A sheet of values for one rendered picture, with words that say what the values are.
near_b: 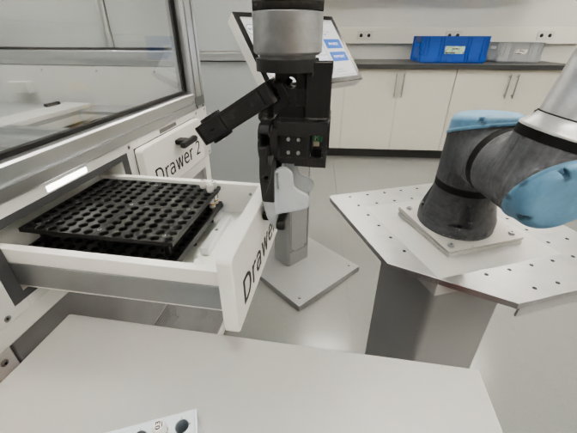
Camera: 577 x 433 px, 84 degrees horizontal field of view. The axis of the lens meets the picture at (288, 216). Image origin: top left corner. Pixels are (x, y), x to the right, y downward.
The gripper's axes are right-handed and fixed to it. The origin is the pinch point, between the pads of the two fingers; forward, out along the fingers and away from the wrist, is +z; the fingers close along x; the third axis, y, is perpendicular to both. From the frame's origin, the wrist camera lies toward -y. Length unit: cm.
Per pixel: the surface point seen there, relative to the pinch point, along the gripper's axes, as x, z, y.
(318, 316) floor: 67, 90, 5
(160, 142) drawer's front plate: 23.9, -1.9, -30.1
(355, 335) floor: 59, 90, 22
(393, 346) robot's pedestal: 19, 47, 26
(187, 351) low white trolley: -13.6, 14.4, -9.2
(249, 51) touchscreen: 81, -17, -25
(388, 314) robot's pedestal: 23, 40, 24
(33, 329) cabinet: -13.2, 15.1, -33.1
